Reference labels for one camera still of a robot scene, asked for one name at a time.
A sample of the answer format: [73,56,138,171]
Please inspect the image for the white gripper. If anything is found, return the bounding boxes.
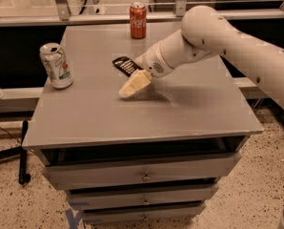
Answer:
[119,43,173,98]

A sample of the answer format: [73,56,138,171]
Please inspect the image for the black rxbar chocolate wrapper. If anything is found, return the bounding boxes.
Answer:
[112,56,141,76]

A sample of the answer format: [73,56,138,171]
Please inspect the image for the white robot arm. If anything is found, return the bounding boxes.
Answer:
[119,6,284,110]

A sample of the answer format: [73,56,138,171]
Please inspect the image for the red coca-cola can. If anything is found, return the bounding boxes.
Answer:
[130,2,147,39]

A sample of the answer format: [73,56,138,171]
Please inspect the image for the white green 7up can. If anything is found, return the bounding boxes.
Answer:
[39,43,73,89]

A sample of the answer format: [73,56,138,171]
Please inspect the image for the grey drawer cabinet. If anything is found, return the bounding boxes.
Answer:
[22,20,265,225]

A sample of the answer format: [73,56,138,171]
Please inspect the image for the grey metal railing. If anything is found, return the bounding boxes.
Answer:
[0,0,284,27]

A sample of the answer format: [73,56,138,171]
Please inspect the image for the top grey drawer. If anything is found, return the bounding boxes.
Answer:
[43,153,241,190]

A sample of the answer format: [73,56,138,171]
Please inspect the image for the grey drawer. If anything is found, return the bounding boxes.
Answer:
[82,202,205,224]
[67,184,218,210]
[43,153,241,190]

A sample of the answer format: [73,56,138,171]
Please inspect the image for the middle grey drawer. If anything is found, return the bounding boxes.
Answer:
[67,184,218,210]

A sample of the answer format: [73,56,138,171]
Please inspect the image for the bottom grey drawer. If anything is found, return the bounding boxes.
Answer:
[82,202,205,224]

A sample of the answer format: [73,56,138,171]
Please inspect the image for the black tripod leg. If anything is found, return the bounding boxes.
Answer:
[0,120,32,186]

